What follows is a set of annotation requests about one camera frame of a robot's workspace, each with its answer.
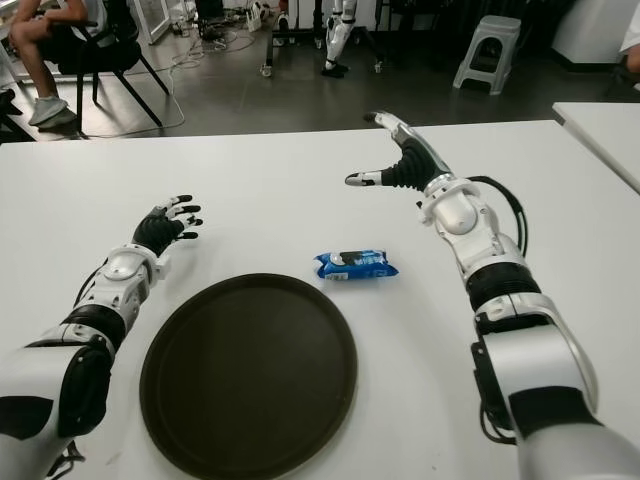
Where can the dark chair with armrest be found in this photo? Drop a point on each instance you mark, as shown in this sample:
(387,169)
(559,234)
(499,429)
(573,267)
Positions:
(7,115)

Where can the white framed board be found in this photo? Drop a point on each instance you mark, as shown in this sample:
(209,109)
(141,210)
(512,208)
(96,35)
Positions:
(155,20)

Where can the white cabinet with black base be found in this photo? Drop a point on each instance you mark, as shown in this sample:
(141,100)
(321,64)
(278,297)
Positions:
(585,35)

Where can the white plastic stool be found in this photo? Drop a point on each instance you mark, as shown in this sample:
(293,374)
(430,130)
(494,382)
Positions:
(487,50)

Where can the black chair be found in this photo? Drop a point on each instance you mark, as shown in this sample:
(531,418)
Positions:
(107,50)

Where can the black wheeled stand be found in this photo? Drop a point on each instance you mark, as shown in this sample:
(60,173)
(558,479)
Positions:
(267,45)

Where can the white humanoid robot leg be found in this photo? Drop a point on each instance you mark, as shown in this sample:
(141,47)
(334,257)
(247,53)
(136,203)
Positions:
(336,37)

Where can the person in white shirt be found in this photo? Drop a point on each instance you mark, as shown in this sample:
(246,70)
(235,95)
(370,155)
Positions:
(632,55)

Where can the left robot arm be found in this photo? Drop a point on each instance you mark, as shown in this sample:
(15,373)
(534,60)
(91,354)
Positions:
(60,360)

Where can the blue Oreo packet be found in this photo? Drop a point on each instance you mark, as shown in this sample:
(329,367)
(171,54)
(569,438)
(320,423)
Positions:
(356,265)

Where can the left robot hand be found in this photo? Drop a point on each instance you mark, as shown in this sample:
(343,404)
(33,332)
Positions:
(155,230)

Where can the seated person in shorts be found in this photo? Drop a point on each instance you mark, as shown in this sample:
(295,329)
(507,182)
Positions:
(35,55)

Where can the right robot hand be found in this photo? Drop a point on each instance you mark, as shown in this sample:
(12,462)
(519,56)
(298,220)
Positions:
(407,167)

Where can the round dark brown tray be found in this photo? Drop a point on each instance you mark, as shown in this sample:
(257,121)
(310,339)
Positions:
(250,375)

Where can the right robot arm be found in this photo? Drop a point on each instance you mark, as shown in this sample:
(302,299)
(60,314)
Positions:
(505,310)

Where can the neighbouring white table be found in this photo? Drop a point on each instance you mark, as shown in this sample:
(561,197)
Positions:
(605,130)

